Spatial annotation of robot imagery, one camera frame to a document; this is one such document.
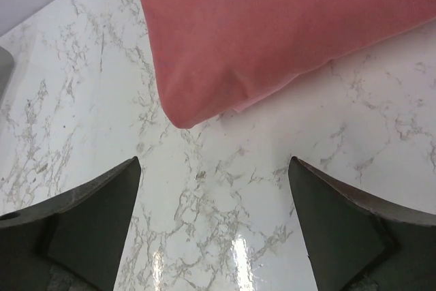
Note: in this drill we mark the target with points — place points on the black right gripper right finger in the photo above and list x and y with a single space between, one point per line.
358 241

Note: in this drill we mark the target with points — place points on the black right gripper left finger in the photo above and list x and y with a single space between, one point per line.
72 241

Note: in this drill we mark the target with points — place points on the clear grey plastic bin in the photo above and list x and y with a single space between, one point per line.
7 64

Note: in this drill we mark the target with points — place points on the folded pink t-shirt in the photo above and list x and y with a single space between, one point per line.
214 55

